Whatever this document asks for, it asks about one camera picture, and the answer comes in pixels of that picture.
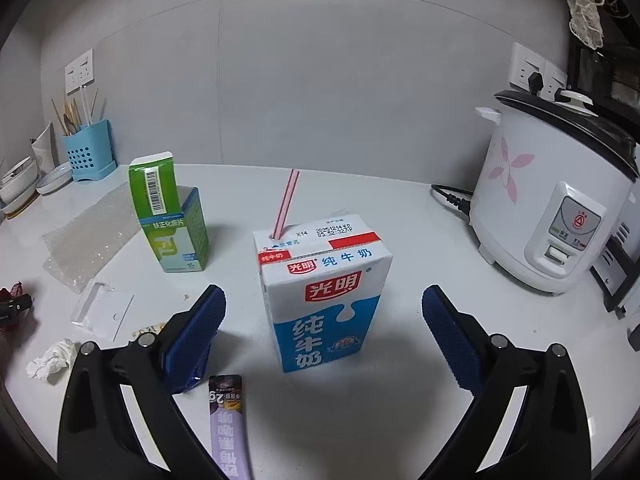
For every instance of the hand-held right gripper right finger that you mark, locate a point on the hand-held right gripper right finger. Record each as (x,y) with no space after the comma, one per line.
(447,332)

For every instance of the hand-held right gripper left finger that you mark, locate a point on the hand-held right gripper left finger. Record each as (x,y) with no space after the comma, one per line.
(197,330)

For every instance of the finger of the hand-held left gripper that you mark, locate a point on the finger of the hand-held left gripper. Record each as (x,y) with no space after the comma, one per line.
(17,306)

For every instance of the translucent plastic pouch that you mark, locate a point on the translucent plastic pouch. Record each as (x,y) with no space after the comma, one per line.
(105,310)

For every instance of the blue and white milk carton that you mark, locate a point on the blue and white milk carton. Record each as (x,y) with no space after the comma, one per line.
(325,305)

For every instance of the crumpled white tissue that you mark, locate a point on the crumpled white tissue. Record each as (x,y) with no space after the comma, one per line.
(50,362)

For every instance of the bubble wrap sheet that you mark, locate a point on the bubble wrap sheet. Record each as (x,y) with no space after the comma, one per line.
(85,240)

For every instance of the wooden trivet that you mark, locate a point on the wooden trivet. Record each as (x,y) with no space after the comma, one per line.
(22,207)

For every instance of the purple sachet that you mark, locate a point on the purple sachet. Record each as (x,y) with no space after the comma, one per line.
(227,425)

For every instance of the green medicine box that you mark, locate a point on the green medicine box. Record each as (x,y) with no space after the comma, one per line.
(172,230)

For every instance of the white ribbed plate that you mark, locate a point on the white ribbed plate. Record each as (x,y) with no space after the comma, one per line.
(55,180)

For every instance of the white rice cooker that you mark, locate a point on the white rice cooker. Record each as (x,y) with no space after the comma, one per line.
(525,200)

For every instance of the pink striped drinking straw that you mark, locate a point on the pink striped drinking straw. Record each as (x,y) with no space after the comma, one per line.
(286,200)

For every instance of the white upright container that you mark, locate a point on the white upright container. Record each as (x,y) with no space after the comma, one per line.
(44,147)

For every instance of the black metal rack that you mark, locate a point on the black metal rack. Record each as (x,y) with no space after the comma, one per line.
(607,295)

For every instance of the blue utensil holder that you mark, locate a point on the blue utensil holder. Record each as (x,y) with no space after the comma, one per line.
(90,152)

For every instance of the white microwave oven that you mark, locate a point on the white microwave oven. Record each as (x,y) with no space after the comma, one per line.
(625,255)

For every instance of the bundle of chopsticks and utensils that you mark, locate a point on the bundle of chopsticks and utensils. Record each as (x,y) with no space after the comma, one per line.
(75,112)

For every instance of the black plug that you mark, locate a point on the black plug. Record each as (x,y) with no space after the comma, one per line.
(535,82)

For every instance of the white mesh cloth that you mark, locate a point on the white mesh cloth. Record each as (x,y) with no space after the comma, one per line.
(585,5)

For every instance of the white wall socket pair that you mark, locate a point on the white wall socket pair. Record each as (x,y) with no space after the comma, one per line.
(80,70)

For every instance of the white wall socket with plug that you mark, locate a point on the white wall socket with plug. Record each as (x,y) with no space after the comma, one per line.
(522,62)

